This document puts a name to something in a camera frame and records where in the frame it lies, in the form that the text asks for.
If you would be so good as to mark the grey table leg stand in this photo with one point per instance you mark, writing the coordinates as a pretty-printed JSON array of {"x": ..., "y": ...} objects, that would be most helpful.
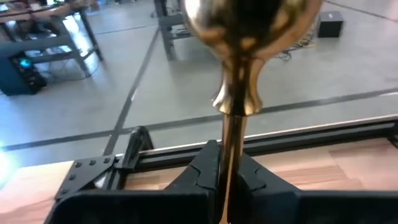
[{"x": 168, "y": 31}]

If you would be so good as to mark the wooden workbench grey legs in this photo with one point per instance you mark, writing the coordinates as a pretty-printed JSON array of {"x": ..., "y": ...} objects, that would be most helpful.
[{"x": 46, "y": 40}]

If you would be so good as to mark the black computer tower blue lights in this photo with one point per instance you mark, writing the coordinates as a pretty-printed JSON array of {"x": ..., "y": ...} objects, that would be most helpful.
[{"x": 21, "y": 74}]

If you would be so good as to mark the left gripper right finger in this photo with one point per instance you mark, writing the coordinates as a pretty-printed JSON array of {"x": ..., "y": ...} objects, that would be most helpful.
[{"x": 252, "y": 180}]

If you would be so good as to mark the black box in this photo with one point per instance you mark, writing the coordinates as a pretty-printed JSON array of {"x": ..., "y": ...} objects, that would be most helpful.
[{"x": 329, "y": 25}]

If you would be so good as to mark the black aluminium rig frame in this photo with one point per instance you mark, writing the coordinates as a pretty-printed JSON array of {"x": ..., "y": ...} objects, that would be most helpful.
[{"x": 90, "y": 174}]

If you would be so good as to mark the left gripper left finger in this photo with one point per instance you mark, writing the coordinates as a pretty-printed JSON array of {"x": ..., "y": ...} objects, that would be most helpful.
[{"x": 205, "y": 174}]

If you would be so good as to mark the gold metal candlestick holder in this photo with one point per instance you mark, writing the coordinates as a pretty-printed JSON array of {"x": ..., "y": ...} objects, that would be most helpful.
[{"x": 239, "y": 93}]

